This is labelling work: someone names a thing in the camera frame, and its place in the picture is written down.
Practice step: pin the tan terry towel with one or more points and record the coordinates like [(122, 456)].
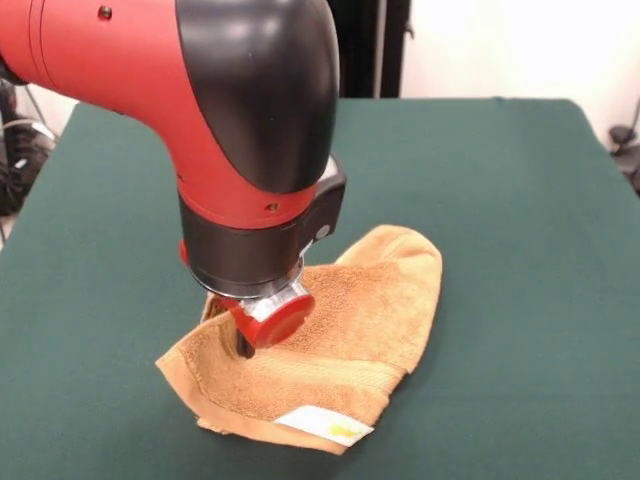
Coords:
[(360, 325)]

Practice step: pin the dark green table cloth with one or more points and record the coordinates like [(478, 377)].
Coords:
[(500, 250)]

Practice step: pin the black robot pedestal stand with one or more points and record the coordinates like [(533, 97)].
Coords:
[(370, 50)]

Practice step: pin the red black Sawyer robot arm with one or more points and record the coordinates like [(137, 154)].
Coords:
[(200, 100)]

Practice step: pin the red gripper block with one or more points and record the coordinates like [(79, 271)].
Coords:
[(280, 320)]

